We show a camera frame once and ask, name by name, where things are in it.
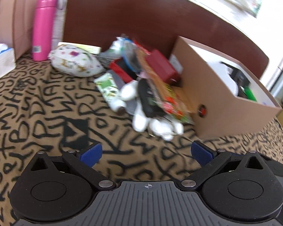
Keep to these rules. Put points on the clear snack packet red flowers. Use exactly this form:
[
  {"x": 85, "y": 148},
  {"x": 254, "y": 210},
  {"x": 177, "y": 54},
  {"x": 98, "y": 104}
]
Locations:
[{"x": 172, "y": 98}]

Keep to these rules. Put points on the white printed cloth pouch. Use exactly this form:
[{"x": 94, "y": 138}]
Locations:
[{"x": 75, "y": 61}]

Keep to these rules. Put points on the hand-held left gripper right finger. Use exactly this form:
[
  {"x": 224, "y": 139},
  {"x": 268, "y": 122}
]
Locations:
[{"x": 201, "y": 153}]

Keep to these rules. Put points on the brown letter printed blanket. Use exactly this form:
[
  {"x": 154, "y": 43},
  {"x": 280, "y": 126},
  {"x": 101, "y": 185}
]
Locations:
[{"x": 49, "y": 113}]

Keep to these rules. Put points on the black dotted packet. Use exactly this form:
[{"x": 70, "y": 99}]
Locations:
[{"x": 108, "y": 60}]

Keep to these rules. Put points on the brown cardboard box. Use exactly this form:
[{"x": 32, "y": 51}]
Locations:
[{"x": 214, "y": 103}]

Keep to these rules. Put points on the blue rimmed clear lid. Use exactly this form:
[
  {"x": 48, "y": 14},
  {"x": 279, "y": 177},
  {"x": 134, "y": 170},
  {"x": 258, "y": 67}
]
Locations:
[{"x": 129, "y": 56}]

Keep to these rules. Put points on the pink thermos bottle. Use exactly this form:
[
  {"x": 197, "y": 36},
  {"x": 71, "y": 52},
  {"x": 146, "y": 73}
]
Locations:
[{"x": 43, "y": 28}]

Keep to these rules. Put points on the green printed packet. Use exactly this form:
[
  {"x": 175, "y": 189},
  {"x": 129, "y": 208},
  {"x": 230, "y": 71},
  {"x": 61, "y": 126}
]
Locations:
[{"x": 108, "y": 87}]

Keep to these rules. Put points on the white green bottle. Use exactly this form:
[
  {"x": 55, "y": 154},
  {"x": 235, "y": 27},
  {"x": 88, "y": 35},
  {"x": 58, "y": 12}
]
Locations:
[{"x": 116, "y": 46}]

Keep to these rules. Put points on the white plush toy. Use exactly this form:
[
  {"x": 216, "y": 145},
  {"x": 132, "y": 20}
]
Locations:
[{"x": 160, "y": 124}]

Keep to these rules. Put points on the brown wooden headboard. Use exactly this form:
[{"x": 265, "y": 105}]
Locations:
[{"x": 132, "y": 11}]

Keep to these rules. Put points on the dark red box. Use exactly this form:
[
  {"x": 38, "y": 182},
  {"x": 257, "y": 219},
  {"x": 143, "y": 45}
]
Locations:
[{"x": 162, "y": 67}]

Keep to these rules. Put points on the black box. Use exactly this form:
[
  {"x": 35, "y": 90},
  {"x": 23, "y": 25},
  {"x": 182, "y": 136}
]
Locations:
[{"x": 240, "y": 76}]

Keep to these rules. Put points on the black oblong item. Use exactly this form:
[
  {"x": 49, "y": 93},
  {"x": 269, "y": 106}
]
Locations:
[{"x": 147, "y": 98}]

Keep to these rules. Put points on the pale yellow flat box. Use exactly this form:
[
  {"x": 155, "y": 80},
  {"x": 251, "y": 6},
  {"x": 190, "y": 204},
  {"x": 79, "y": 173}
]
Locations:
[{"x": 92, "y": 49}]

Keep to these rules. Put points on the blue white tissue pack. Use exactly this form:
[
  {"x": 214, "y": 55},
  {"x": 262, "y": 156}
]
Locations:
[{"x": 2, "y": 63}]

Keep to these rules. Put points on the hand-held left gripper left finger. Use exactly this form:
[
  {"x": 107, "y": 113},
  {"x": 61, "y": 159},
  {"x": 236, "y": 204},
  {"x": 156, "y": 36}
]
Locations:
[{"x": 92, "y": 153}]

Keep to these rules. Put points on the red black wallet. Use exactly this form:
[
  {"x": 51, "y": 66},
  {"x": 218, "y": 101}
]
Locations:
[{"x": 122, "y": 71}]

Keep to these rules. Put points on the green item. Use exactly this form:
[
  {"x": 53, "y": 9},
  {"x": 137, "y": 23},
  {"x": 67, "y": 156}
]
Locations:
[{"x": 250, "y": 94}]

